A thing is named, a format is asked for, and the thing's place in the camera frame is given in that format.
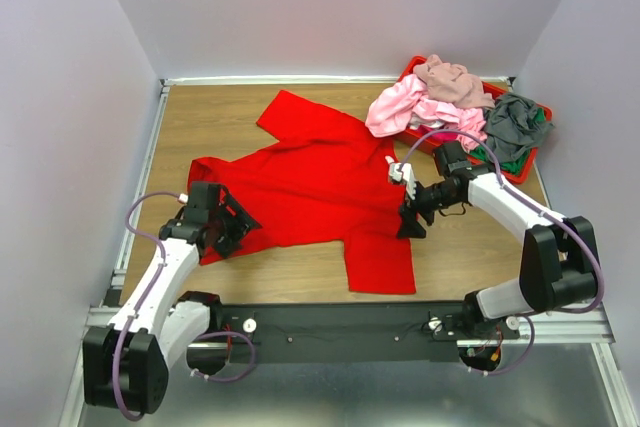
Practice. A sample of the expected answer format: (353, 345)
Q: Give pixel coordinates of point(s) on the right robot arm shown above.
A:
(559, 266)

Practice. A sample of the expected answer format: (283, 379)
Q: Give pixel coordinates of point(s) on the grey shirt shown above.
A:
(510, 99)

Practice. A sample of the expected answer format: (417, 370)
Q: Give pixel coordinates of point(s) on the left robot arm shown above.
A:
(126, 362)

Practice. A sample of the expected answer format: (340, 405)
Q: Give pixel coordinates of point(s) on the magenta shirt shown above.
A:
(441, 134)

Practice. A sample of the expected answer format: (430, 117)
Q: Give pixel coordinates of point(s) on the red plastic bin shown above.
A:
(516, 172)

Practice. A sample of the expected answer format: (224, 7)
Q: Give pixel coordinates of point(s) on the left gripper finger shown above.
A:
(226, 240)
(240, 217)

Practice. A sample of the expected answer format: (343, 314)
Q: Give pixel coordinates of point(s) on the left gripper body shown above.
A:
(224, 224)

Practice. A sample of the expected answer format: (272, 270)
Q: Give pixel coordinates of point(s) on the light pink shirt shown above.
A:
(406, 104)

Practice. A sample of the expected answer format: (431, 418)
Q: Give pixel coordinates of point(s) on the dusty pink shirt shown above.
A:
(452, 83)

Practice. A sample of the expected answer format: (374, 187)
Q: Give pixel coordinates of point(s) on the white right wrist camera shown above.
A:
(400, 173)

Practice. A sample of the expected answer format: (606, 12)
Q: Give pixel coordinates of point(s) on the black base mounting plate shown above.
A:
(346, 333)

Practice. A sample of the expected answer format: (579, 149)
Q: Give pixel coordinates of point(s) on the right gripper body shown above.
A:
(427, 201)

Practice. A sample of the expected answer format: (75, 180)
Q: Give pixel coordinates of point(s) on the red t-shirt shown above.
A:
(324, 179)

